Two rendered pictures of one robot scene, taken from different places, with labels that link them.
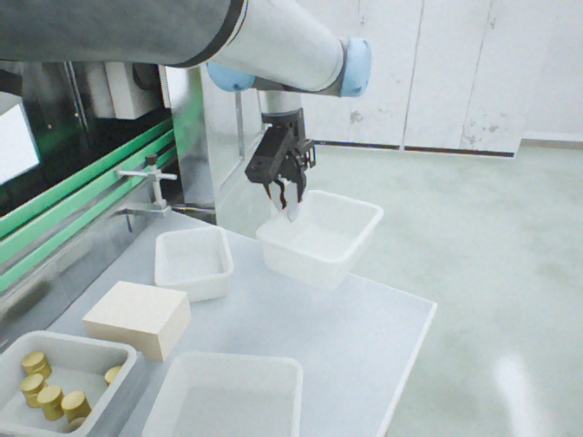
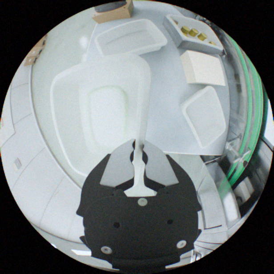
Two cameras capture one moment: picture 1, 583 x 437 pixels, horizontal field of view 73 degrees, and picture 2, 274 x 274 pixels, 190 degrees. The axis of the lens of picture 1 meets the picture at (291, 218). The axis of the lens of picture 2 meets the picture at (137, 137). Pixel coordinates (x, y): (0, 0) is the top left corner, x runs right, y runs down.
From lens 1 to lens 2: 68 cm
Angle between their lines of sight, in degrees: 40
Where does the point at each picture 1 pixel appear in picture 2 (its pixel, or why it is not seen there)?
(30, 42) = not seen: outside the picture
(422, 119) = not seen: hidden behind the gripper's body
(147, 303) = (206, 69)
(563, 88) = not seen: hidden behind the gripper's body
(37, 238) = (253, 87)
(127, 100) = (242, 189)
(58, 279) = (237, 82)
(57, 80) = (265, 175)
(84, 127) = (253, 167)
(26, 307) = (233, 64)
